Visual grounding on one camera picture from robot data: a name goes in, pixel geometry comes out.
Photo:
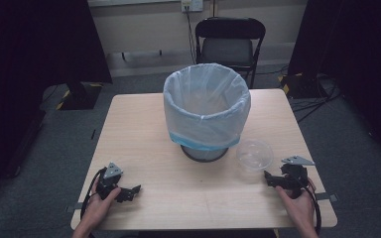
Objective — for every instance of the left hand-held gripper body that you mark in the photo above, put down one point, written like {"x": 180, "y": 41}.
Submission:
{"x": 109, "y": 181}

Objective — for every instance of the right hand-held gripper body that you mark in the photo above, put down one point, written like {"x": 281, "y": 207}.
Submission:
{"x": 295, "y": 177}

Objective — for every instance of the clear plastic bowl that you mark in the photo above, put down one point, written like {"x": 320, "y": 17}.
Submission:
{"x": 254, "y": 156}

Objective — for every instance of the dark mesh trash bin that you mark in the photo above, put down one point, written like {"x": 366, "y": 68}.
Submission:
{"x": 205, "y": 154}

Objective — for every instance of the trash bin with plastic liner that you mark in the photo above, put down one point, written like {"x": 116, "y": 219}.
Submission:
{"x": 206, "y": 105}

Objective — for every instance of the person's left hand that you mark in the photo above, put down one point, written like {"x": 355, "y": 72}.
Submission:
{"x": 98, "y": 206}

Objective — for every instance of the person's right hand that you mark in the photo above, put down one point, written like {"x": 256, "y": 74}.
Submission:
{"x": 297, "y": 206}

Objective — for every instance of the grey tape strip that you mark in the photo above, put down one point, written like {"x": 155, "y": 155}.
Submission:
{"x": 327, "y": 197}
{"x": 74, "y": 207}

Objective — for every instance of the black stand base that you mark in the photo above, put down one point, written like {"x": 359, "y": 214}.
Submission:
{"x": 81, "y": 97}
{"x": 302, "y": 86}

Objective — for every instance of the black folding chair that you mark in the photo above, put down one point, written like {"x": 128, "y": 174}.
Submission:
{"x": 228, "y": 49}

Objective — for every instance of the black curtain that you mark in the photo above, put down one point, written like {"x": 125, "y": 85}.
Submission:
{"x": 360, "y": 59}
{"x": 29, "y": 66}

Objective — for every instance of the white wall outlet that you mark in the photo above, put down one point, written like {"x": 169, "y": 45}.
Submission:
{"x": 191, "y": 5}

